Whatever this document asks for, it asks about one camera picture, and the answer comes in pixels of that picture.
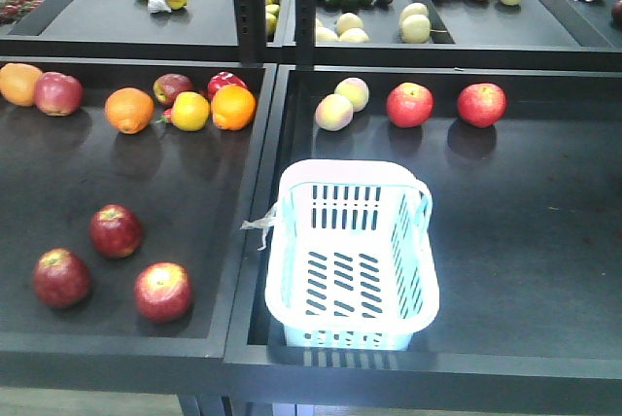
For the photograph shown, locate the light blue plastic basket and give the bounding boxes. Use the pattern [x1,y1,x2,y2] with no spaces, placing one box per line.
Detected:
[264,159,439,351]

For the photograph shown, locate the white tag on basket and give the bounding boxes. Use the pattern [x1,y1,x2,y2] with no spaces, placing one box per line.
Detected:
[239,203,277,251]

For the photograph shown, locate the black wooden produce stand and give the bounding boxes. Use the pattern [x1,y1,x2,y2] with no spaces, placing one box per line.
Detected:
[1,0,621,415]

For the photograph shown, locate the peach front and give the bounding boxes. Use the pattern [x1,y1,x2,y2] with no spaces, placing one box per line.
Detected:
[314,93,354,131]

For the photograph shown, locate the peach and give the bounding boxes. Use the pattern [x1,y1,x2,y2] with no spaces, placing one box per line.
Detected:
[314,93,354,131]
[334,77,369,113]

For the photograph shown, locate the peach back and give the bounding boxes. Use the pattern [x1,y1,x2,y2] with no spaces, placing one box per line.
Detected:
[334,77,369,113]

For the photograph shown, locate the orange with navel right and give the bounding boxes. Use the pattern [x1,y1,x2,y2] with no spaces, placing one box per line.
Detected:
[211,85,257,131]

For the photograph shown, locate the orange with navel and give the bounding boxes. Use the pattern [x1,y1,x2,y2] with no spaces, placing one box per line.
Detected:
[104,87,155,134]
[211,85,257,131]

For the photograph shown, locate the bright red apple middle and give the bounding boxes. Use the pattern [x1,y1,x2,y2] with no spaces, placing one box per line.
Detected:
[386,83,433,128]

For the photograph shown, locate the bright red apple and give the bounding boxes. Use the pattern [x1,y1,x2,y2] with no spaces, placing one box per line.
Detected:
[386,83,433,128]
[457,83,507,128]

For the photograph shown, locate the red bell pepper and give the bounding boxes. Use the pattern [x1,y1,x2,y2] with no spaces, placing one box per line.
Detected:
[206,71,248,100]

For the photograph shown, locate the yellow round fruit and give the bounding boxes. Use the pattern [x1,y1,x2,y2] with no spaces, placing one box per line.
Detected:
[171,91,210,131]

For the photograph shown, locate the small red chili pepper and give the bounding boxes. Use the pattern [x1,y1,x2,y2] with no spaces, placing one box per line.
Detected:
[155,108,172,123]

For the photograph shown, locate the red green apple back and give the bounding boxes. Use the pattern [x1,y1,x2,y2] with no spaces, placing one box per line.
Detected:
[153,73,194,108]

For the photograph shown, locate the red yellow apple front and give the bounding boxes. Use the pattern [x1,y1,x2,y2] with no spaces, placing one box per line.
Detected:
[134,261,192,323]

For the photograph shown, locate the bright red apple right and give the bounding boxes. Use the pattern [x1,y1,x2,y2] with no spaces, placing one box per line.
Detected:
[457,83,507,128]

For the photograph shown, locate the pale yellow pear right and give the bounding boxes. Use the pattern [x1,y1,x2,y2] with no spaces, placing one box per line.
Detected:
[398,2,432,44]

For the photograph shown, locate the orange with navel left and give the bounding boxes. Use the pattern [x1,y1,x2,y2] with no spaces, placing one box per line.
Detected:
[104,87,155,134]

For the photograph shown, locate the dark red apple back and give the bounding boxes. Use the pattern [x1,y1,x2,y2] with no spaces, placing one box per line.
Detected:
[89,204,144,259]

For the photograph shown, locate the dark red apple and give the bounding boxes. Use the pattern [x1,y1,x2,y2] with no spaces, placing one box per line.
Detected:
[32,248,92,308]
[89,204,144,259]

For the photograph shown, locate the white garlic bulb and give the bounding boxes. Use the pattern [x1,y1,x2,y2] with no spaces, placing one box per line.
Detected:
[147,0,172,15]

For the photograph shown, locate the dark red apple left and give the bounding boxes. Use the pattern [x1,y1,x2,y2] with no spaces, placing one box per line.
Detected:
[32,248,92,308]

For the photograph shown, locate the pink red apple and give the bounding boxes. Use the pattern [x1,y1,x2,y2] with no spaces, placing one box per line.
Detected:
[34,72,84,117]

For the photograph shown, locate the plain orange fruit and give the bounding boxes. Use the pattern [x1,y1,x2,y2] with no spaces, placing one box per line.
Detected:
[1,62,43,107]

